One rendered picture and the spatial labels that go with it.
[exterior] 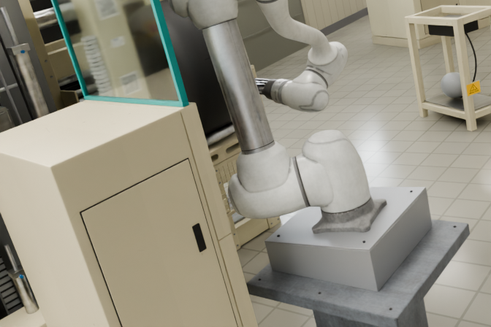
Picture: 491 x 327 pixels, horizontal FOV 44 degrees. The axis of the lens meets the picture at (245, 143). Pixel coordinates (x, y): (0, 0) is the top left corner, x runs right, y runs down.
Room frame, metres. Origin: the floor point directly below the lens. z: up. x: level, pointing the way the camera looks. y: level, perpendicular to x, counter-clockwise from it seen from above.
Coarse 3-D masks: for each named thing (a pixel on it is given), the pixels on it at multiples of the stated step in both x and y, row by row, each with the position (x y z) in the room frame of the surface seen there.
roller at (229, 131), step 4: (228, 124) 2.43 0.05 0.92; (232, 124) 2.43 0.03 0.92; (220, 128) 2.40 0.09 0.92; (224, 128) 2.40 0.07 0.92; (228, 128) 2.40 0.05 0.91; (232, 128) 2.41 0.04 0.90; (212, 132) 2.37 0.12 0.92; (216, 132) 2.37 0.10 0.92; (220, 132) 2.38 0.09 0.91; (224, 132) 2.39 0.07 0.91; (228, 132) 2.40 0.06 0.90; (232, 132) 2.41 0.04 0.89; (208, 136) 2.35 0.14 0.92; (212, 136) 2.35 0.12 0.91; (216, 136) 2.36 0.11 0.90; (220, 136) 2.37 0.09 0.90; (224, 136) 2.39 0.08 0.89; (208, 140) 2.33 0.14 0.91; (212, 140) 2.34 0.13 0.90; (216, 140) 2.36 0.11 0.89; (208, 144) 2.33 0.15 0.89; (212, 144) 2.36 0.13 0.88
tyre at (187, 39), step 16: (176, 16) 2.33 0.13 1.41; (176, 32) 2.28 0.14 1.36; (192, 32) 2.28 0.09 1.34; (176, 48) 2.25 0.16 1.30; (192, 48) 2.24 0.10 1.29; (192, 64) 2.23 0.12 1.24; (208, 64) 2.24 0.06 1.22; (192, 80) 2.22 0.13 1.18; (208, 80) 2.23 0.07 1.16; (192, 96) 2.23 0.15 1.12; (208, 96) 2.23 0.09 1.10; (208, 112) 2.25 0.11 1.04; (224, 112) 2.32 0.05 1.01; (208, 128) 2.31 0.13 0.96
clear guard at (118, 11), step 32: (64, 0) 1.83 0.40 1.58; (96, 0) 1.68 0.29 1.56; (128, 0) 1.55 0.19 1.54; (64, 32) 1.88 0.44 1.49; (96, 32) 1.72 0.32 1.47; (128, 32) 1.59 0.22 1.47; (160, 32) 1.46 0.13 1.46; (96, 64) 1.77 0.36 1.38; (128, 64) 1.63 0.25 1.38; (160, 64) 1.50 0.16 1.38; (96, 96) 1.83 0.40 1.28; (128, 96) 1.67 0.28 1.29; (160, 96) 1.54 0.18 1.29
